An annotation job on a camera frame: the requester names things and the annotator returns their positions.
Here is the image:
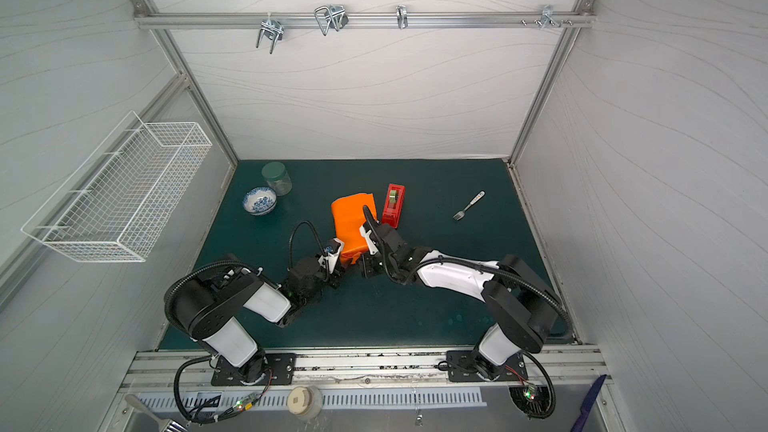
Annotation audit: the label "orange wrapping paper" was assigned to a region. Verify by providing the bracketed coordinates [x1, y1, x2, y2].
[331, 193, 377, 266]

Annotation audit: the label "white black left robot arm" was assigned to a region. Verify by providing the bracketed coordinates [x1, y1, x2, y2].
[164, 253, 346, 385]

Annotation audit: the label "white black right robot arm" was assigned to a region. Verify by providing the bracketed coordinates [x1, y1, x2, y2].
[359, 222, 573, 381]

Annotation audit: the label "red tape dispenser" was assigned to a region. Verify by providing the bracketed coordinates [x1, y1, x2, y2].
[381, 184, 405, 229]

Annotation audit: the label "blue white ceramic bowl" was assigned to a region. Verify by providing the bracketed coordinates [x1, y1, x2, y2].
[242, 186, 277, 216]

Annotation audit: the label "green lidded glass jar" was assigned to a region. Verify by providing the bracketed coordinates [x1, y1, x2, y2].
[261, 161, 293, 196]

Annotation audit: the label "round white puck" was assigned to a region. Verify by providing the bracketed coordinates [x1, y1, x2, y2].
[286, 386, 324, 421]

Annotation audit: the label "metal u-bolt clamp left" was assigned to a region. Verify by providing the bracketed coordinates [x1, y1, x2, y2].
[255, 16, 284, 54]

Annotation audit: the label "metal u-bolt clamp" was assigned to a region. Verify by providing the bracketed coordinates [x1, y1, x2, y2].
[255, 16, 284, 54]
[314, 4, 349, 36]

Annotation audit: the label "metal u-bolt clamp middle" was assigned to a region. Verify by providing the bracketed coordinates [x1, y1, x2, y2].
[314, 4, 349, 36]

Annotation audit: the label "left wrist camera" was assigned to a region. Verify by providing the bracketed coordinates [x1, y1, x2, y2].
[319, 238, 344, 276]

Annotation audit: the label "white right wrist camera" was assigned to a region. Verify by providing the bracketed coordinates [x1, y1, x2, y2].
[359, 225, 379, 256]

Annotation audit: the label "fork with white handle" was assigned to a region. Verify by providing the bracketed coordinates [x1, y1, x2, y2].
[453, 190, 485, 221]

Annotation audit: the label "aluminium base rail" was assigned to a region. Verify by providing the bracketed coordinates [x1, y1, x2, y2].
[119, 345, 610, 392]

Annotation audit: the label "white wire basket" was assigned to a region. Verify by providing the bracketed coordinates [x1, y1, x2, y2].
[21, 111, 212, 263]

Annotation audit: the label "blue handled tool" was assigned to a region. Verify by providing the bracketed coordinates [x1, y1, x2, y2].
[570, 374, 607, 432]

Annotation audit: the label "metal ring clamp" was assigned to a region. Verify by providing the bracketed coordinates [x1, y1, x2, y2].
[395, 5, 408, 30]

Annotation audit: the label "metal bracket clamp right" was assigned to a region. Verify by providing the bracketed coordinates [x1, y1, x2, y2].
[520, 5, 572, 30]

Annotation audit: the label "aluminium cross rail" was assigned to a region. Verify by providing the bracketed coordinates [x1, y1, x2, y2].
[134, 9, 597, 30]

